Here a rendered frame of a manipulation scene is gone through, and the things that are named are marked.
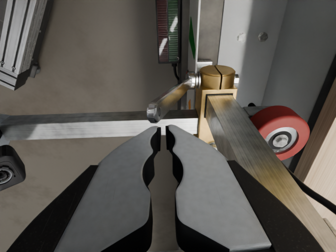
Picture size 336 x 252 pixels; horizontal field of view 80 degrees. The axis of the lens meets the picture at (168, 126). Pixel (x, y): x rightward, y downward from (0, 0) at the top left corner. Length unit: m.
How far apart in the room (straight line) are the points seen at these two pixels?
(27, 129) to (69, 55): 0.91
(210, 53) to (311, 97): 0.21
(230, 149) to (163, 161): 1.34
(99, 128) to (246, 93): 0.41
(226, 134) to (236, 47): 0.36
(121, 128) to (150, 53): 0.86
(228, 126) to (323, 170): 0.23
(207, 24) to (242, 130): 0.27
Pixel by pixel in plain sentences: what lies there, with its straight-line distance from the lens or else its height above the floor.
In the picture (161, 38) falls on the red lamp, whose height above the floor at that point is 0.70.
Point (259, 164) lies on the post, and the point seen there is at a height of 1.01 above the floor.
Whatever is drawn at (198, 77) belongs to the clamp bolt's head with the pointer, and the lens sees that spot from 0.30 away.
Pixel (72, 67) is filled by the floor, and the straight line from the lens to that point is 1.27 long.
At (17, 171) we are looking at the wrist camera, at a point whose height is 0.95.
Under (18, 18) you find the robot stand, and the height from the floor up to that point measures 0.23.
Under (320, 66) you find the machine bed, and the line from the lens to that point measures 0.46.
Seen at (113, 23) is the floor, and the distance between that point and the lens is 1.16.
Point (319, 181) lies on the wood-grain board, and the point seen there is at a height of 0.90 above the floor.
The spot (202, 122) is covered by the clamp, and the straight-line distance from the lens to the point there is 0.31.
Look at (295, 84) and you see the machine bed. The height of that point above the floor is 0.73.
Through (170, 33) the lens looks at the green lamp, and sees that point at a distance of 0.43.
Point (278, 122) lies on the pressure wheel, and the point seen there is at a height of 0.91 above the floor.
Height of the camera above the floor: 1.13
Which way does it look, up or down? 57 degrees down
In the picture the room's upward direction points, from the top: 177 degrees clockwise
